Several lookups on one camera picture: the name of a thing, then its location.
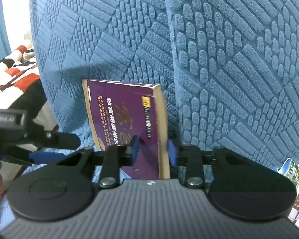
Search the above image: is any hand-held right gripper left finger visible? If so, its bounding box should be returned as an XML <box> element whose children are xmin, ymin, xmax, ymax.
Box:
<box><xmin>48</xmin><ymin>139</ymin><xmax>144</xmax><ymax>188</ymax></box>

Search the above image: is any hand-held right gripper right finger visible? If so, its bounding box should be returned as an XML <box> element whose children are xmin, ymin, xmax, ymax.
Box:
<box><xmin>167</xmin><ymin>141</ymin><xmax>278</xmax><ymax>188</ymax></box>

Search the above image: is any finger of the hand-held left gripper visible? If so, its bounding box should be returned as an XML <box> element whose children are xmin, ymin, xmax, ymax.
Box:
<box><xmin>47</xmin><ymin>132</ymin><xmax>81</xmax><ymax>150</ymax></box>
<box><xmin>0</xmin><ymin>146</ymin><xmax>66</xmax><ymax>166</ymax></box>

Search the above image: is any purple book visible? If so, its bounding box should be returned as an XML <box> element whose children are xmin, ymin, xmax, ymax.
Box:
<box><xmin>82</xmin><ymin>79</ymin><xmax>171</xmax><ymax>180</ymax></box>

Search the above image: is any beige cushion cover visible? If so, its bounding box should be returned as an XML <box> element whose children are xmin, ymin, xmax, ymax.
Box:
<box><xmin>36</xmin><ymin>102</ymin><xmax>59</xmax><ymax>132</ymax></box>

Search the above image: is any red black white striped blanket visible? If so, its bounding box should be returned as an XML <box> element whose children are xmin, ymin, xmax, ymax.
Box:
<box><xmin>0</xmin><ymin>44</ymin><xmax>48</xmax><ymax>130</ymax></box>

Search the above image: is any blue textured sofa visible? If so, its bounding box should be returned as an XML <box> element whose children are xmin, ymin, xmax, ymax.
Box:
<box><xmin>0</xmin><ymin>0</ymin><xmax>299</xmax><ymax>229</ymax></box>

